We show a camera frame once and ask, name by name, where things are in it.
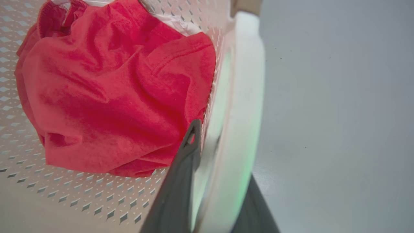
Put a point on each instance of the white perforated plastic laundry basket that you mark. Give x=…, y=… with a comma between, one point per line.
x=64, y=194

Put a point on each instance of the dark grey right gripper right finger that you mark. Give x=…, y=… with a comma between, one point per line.
x=254, y=210

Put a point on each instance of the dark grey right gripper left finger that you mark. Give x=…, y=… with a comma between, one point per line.
x=176, y=194

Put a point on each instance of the red cloth garment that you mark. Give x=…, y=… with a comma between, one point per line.
x=113, y=97

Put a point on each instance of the white cloth garment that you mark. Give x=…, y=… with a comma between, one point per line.
x=179, y=22

